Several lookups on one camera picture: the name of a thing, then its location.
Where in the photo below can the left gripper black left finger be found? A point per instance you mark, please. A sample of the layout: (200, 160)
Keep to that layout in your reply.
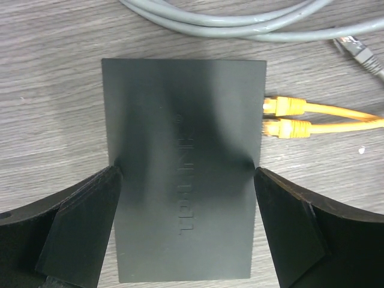
(61, 240)

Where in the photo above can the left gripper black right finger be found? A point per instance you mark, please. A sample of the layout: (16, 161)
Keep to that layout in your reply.
(316, 241)

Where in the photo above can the black network switch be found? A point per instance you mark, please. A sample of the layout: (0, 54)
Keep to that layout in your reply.
(186, 134)

